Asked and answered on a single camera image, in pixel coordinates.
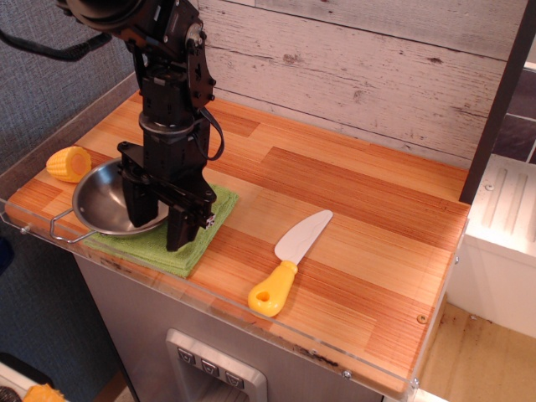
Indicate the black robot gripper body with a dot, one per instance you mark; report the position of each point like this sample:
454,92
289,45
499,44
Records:
174,158

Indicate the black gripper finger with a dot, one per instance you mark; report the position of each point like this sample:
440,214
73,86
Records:
143,206
182,226

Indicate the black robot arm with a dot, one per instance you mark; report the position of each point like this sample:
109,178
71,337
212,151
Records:
167,42

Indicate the green folded cloth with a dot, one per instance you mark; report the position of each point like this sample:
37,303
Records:
149,248

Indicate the clear acrylic front guard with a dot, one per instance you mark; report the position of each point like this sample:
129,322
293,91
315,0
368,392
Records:
365,295

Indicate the yellow toy corn cob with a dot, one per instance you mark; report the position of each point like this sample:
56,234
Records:
69,165

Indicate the silver dispenser panel with buttons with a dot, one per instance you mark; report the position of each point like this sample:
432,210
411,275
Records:
205,373

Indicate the yellow object bottom left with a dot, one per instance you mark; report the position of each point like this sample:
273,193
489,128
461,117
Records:
43,393

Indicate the yellow handled toy knife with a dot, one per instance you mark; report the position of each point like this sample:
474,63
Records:
269,296

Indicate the dark wooden right post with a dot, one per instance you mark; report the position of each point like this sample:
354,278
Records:
505,91

